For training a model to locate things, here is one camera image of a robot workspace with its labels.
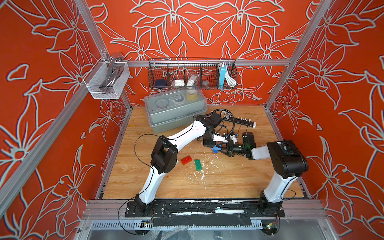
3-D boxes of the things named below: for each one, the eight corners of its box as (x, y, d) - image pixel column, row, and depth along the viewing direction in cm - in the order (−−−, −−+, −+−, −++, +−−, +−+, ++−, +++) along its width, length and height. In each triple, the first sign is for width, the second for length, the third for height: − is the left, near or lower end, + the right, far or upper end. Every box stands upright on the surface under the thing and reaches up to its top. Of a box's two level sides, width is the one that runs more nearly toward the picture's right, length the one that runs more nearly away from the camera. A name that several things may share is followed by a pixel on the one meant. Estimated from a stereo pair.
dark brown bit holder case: (223, 118, 114) (224, 117, 113) (225, 114, 118) (226, 112, 116) (254, 128, 108) (255, 126, 106) (255, 123, 111) (256, 121, 110)
